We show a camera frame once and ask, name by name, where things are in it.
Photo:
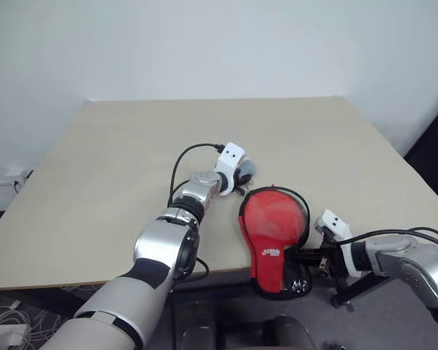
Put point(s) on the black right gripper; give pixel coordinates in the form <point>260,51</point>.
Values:
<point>330,262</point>

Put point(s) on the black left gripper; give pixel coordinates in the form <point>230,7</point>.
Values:
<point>242,179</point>

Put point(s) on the red table tennis paddle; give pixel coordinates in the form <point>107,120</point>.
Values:
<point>273,215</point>

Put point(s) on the black red paddle case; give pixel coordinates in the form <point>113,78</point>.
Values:
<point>266,270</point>

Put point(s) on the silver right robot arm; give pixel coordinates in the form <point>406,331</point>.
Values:
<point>405,259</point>

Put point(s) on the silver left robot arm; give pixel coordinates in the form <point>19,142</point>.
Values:
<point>157,240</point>

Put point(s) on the pale blue white ball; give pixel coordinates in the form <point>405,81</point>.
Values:
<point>250,166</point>

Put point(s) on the dark grey rounded shape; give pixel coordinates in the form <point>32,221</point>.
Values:
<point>288,333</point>
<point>200,324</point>

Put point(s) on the black object with orange mark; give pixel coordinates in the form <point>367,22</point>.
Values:
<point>434,156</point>

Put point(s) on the white power strip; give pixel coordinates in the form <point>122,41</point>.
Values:
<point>7,333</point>

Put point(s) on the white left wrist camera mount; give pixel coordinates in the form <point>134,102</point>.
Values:
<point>230,155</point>

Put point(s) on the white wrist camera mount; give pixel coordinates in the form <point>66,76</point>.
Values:
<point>230,155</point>
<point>332,222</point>

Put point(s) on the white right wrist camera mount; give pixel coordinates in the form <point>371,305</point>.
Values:
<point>332,222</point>

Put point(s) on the black table leg frame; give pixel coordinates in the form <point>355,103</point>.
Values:
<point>47,304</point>
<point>365,286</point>

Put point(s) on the white wall socket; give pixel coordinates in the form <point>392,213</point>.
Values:
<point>18,176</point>

